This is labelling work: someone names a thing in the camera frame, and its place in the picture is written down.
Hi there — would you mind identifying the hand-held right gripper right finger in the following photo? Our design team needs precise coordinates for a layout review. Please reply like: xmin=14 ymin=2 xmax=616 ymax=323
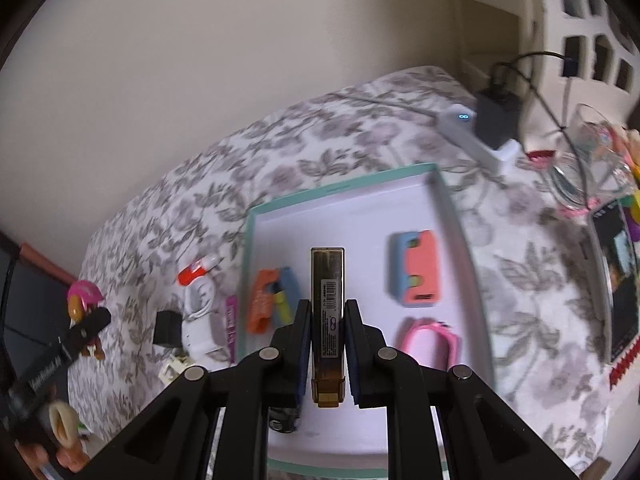
xmin=345 ymin=299 xmax=581 ymax=480

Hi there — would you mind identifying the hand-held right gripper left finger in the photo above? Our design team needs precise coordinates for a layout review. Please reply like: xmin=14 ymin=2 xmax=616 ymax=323
xmin=87 ymin=299 xmax=313 ymax=480

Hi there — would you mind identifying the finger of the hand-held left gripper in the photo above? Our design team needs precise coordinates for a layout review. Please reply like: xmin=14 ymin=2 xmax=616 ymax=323
xmin=56 ymin=307 xmax=112 ymax=358

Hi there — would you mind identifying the pink toy dog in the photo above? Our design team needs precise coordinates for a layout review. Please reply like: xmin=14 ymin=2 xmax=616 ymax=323
xmin=67 ymin=280 xmax=106 ymax=361

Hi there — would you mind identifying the orange and blue toy knife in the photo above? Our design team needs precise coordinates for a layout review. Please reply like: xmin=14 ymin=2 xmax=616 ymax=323
xmin=246 ymin=266 xmax=301 ymax=335

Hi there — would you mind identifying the black tube with round logo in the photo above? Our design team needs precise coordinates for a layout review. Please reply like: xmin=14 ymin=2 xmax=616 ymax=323
xmin=269 ymin=406 xmax=301 ymax=435

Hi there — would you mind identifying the pink smartwatch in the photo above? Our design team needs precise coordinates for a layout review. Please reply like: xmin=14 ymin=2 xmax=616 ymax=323
xmin=400 ymin=317 xmax=458 ymax=368

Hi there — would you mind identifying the purple tube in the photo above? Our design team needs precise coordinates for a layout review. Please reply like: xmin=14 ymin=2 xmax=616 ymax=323
xmin=225 ymin=295 xmax=241 ymax=363

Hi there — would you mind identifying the white charger cube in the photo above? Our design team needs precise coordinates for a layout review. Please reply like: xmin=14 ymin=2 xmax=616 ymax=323
xmin=181 ymin=317 xmax=226 ymax=361

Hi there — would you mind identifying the blue and coral toy case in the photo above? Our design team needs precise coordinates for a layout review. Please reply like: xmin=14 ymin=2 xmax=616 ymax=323
xmin=389 ymin=230 xmax=442 ymax=309

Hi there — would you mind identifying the green rimmed white tray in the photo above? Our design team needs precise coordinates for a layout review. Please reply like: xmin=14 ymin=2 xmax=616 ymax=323
xmin=235 ymin=162 xmax=496 ymax=480

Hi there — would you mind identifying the person's left hand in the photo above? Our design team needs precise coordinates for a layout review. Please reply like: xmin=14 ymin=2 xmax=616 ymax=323
xmin=20 ymin=440 xmax=92 ymax=476

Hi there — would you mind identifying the small black adapter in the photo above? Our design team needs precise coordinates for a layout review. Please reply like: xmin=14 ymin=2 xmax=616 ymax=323
xmin=154 ymin=310 xmax=183 ymax=347

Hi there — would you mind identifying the orange bottle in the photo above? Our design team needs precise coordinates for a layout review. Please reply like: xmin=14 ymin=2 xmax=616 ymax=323
xmin=177 ymin=255 xmax=223 ymax=287

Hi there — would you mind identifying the grey floral blanket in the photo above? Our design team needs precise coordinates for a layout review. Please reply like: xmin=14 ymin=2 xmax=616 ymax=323
xmin=67 ymin=65 xmax=613 ymax=476

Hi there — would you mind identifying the white power strip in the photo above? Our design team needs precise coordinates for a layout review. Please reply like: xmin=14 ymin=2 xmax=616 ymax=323
xmin=440 ymin=104 xmax=521 ymax=171

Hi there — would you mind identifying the red zigzag ribbon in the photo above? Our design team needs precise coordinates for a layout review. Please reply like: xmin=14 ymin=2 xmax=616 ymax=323
xmin=609 ymin=337 xmax=640 ymax=386

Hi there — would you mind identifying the black plug adapter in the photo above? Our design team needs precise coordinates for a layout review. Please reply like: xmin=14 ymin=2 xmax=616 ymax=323
xmin=472 ymin=62 xmax=521 ymax=150

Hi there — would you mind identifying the clear glass jar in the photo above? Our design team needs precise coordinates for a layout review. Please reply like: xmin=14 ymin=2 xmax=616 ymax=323
xmin=547 ymin=104 xmax=636 ymax=211

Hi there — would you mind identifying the black framed photo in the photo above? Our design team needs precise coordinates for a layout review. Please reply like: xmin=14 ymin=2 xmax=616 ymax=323
xmin=590 ymin=200 xmax=640 ymax=363

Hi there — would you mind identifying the black cable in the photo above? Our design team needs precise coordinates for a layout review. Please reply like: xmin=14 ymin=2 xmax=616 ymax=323
xmin=492 ymin=50 xmax=601 ymax=196

